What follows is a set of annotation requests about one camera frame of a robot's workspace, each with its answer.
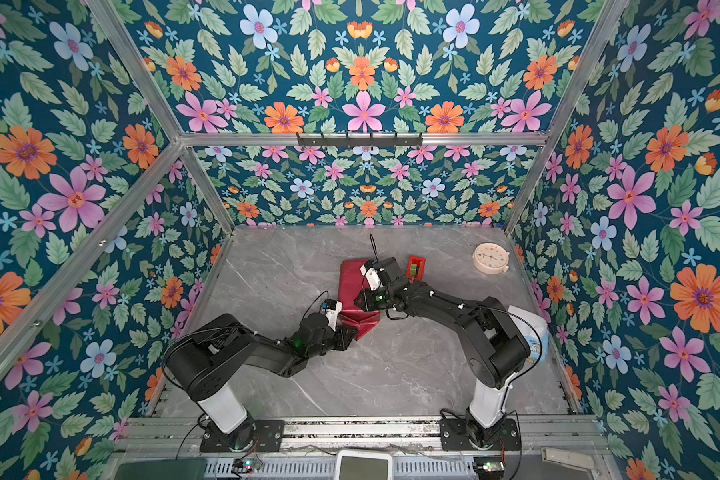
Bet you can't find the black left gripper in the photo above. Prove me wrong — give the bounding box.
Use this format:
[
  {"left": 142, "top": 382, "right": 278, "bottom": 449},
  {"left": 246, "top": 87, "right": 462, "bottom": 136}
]
[{"left": 307, "top": 325, "right": 361, "bottom": 362}]

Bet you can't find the red tape dispenser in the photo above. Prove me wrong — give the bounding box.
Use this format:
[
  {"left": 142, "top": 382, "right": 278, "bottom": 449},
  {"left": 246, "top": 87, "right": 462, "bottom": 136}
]
[{"left": 406, "top": 255, "right": 426, "bottom": 282}]

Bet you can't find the maroon wrapping paper sheet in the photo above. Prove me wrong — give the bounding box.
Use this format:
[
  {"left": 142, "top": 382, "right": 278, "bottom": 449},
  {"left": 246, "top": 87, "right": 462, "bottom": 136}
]
[{"left": 338, "top": 259, "right": 381, "bottom": 340}]

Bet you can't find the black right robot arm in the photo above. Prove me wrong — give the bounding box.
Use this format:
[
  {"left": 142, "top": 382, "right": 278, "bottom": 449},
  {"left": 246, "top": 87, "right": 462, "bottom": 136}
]
[{"left": 354, "top": 258, "right": 531, "bottom": 449}]

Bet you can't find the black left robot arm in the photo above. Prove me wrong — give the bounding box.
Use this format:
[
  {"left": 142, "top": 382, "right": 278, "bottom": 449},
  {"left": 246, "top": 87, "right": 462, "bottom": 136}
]
[{"left": 163, "top": 313, "right": 358, "bottom": 451}]

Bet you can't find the white screen device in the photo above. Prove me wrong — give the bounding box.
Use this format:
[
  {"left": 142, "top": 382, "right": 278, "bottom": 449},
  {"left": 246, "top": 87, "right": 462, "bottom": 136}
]
[{"left": 333, "top": 449, "right": 394, "bottom": 480}]

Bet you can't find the white tissue paper piece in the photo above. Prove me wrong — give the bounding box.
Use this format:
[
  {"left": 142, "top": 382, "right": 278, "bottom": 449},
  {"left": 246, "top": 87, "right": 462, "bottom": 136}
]
[{"left": 508, "top": 305, "right": 549, "bottom": 363}]

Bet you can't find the dark green pad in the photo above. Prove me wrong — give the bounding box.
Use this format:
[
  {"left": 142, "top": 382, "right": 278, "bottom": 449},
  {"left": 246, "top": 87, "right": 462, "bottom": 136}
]
[{"left": 113, "top": 458, "right": 207, "bottom": 480}]

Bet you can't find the white power strip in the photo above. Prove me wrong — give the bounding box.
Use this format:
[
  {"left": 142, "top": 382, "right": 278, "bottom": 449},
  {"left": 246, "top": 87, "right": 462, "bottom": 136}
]
[{"left": 541, "top": 447, "right": 595, "bottom": 471}]

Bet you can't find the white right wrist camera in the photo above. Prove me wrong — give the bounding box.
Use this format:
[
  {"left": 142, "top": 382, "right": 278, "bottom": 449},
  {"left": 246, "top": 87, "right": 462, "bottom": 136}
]
[{"left": 360, "top": 260, "right": 382, "bottom": 291}]

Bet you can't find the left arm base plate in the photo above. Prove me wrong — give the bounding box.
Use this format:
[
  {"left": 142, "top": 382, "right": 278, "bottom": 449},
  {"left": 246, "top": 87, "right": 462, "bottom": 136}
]
[{"left": 200, "top": 418, "right": 285, "bottom": 453}]

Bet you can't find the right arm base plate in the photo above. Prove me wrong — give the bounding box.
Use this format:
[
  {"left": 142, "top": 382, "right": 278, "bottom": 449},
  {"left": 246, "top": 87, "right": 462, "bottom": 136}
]
[{"left": 439, "top": 411, "right": 522, "bottom": 452}]

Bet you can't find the black hook rail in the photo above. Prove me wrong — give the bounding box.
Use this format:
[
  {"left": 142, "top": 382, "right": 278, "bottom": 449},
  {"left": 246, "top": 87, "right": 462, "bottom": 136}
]
[{"left": 296, "top": 133, "right": 424, "bottom": 148}]

